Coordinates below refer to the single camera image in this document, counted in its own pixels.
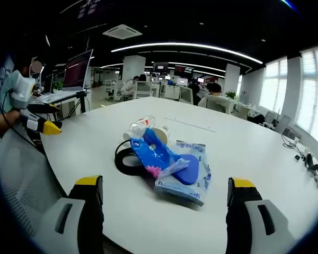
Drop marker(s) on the open laptop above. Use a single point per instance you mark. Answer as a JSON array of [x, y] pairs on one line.
[[77, 71]]

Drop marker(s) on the black tripod stand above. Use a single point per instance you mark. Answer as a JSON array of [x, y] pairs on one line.
[[80, 103]]

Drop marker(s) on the white office chair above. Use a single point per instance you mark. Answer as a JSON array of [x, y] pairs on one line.
[[218, 104], [143, 89], [186, 94]]

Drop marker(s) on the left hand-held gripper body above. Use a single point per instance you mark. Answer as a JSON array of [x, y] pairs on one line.
[[21, 90]]

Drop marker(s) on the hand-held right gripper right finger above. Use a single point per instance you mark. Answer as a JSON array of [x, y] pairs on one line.
[[243, 219]]

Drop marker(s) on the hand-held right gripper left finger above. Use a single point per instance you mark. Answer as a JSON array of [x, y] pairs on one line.
[[87, 217]]

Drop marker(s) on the clear plastic bottle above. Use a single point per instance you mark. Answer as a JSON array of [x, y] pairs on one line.
[[143, 123]]

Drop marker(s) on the white table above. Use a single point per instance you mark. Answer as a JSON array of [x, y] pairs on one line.
[[90, 137]]

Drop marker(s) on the ceiling air conditioner unit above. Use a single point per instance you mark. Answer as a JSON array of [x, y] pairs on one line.
[[122, 31]]

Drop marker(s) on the grey mesh chair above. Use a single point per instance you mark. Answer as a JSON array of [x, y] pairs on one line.
[[24, 180]]

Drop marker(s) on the hanging monitor screen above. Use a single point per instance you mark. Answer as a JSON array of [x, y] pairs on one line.
[[161, 67], [184, 69]]

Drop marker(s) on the blue tissue packet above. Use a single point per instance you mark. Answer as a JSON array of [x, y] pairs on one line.
[[151, 156]]

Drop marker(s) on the white paper cup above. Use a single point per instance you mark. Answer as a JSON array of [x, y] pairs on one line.
[[161, 134]]

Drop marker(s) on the green potted plant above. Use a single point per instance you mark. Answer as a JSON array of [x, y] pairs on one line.
[[231, 94], [57, 86]]

